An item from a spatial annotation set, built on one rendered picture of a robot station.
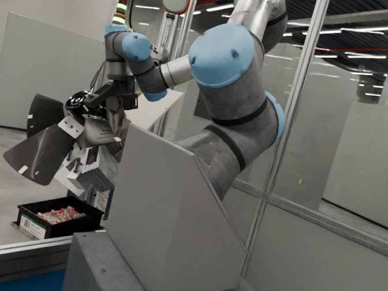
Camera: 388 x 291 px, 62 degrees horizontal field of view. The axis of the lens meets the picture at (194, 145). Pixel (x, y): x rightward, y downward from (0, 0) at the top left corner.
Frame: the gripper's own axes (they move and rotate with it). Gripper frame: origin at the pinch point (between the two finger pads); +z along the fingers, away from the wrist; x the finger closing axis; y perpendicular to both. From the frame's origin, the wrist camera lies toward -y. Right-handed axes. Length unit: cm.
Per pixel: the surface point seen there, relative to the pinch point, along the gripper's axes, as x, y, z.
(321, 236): -52, 65, 45
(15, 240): 140, -5, 120
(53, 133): 30.5, -9.4, 6.0
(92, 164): 12.9, -2.7, 15.1
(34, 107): 62, -5, 2
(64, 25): 1150, 496, -20
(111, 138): -0.2, -1.9, 1.3
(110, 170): 13.1, 4.8, 19.8
